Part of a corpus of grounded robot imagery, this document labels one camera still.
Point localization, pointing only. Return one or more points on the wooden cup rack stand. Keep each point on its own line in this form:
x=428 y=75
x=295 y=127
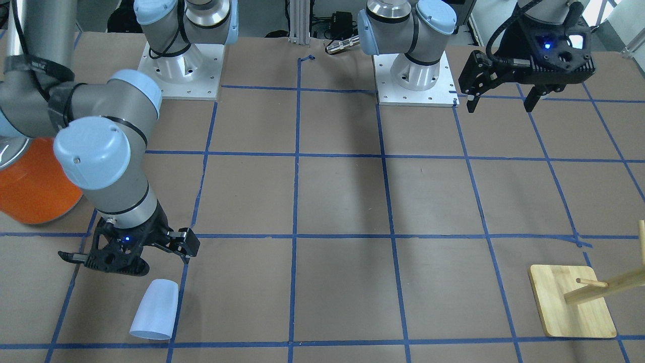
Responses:
x=571 y=299

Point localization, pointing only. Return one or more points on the aluminium frame post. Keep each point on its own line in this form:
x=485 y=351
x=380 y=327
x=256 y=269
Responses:
x=299 y=21

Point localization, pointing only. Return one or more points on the light blue plastic cup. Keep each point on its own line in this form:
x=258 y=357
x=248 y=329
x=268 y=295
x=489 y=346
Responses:
x=155 y=317

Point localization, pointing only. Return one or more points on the orange cylindrical can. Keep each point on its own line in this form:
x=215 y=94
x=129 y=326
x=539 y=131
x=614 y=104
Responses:
x=34 y=188

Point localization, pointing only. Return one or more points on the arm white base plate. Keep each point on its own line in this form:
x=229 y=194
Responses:
x=401 y=82
x=194 y=75

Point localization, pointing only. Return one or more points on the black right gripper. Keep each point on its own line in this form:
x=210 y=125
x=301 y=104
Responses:
x=157 y=225

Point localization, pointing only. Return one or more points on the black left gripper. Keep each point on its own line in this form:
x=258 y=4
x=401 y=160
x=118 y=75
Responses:
x=514 y=40

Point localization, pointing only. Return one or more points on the silver metal connector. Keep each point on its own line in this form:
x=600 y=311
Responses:
x=337 y=46

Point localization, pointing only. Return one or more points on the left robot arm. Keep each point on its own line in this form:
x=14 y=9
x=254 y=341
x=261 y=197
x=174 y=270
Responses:
x=420 y=30

